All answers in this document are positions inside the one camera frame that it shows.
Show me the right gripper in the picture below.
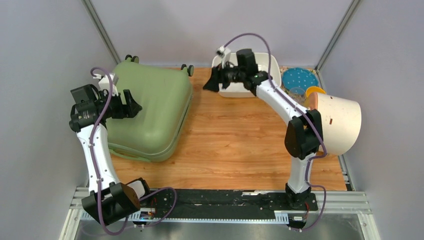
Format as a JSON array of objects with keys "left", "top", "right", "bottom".
[{"left": 202, "top": 60, "right": 245, "bottom": 94}]

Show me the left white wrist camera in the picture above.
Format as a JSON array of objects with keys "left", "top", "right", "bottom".
[{"left": 93, "top": 73, "right": 119, "bottom": 96}]

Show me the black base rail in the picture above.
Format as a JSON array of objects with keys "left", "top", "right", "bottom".
[{"left": 141, "top": 189, "right": 319, "bottom": 220}]

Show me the white plastic tub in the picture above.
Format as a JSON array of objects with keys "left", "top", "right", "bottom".
[{"left": 218, "top": 52, "right": 282, "bottom": 98}]

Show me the green hard-shell suitcase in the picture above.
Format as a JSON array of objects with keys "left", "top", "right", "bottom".
[{"left": 106, "top": 54, "right": 195, "bottom": 162}]

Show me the cream cylindrical container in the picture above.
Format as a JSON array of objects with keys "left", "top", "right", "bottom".
[{"left": 306, "top": 92, "right": 362, "bottom": 155}]

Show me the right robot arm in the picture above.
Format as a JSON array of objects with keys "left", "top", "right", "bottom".
[{"left": 203, "top": 46, "right": 324, "bottom": 210}]

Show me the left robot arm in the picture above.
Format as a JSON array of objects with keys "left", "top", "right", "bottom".
[{"left": 69, "top": 84, "right": 153, "bottom": 226}]

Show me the clear drinking glass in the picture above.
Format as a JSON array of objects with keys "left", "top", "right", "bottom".
[{"left": 288, "top": 87, "right": 306, "bottom": 106}]

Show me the blue dotted plate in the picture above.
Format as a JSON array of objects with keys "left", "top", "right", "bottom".
[{"left": 281, "top": 67, "right": 319, "bottom": 91}]

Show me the yellow bowl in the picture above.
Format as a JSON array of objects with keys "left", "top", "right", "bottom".
[{"left": 305, "top": 86, "right": 326, "bottom": 98}]

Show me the floral placemat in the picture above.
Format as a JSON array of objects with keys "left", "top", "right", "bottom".
[{"left": 276, "top": 66, "right": 323, "bottom": 100}]

